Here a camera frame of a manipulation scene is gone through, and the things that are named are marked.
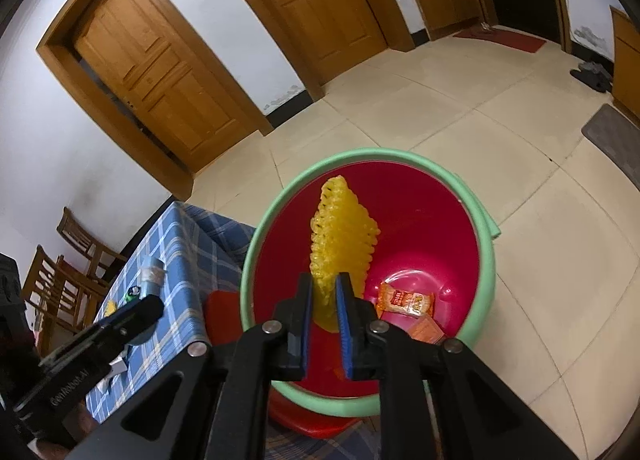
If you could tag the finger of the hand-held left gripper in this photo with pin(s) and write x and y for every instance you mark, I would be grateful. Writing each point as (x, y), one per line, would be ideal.
(132, 317)

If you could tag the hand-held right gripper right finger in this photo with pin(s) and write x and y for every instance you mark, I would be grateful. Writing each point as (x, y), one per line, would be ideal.
(345, 330)

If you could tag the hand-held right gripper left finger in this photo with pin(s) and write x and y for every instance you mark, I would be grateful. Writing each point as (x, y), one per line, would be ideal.
(302, 335)

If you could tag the orange snack packet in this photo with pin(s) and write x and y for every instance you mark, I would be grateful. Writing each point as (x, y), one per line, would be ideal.
(405, 300)

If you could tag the orange cardboard box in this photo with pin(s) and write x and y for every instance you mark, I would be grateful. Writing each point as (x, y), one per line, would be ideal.
(425, 330)

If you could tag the large yellow foam net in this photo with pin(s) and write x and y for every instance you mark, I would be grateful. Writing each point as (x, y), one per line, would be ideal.
(340, 230)

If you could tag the green bin with red inside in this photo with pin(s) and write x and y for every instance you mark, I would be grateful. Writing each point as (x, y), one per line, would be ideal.
(425, 250)

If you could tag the small green and black item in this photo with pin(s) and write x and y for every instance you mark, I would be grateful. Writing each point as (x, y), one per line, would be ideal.
(132, 295)

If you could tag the white plastic bag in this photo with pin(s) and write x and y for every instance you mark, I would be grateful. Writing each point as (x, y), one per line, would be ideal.
(117, 370)

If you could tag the blue plaid tablecloth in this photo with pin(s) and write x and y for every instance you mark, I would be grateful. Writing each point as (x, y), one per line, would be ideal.
(190, 260)

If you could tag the red plastic stool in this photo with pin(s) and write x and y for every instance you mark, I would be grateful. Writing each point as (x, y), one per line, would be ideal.
(222, 315)

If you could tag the wooden chair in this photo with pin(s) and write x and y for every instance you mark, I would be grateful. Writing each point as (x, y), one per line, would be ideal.
(50, 290)
(75, 235)

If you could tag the red doormat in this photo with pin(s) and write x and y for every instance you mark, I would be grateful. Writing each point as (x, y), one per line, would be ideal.
(500, 39)

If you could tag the grey floor mat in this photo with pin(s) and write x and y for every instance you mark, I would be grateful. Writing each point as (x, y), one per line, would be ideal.
(615, 134)

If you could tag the pair of dark shoes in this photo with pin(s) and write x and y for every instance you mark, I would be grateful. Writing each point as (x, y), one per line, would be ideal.
(592, 77)

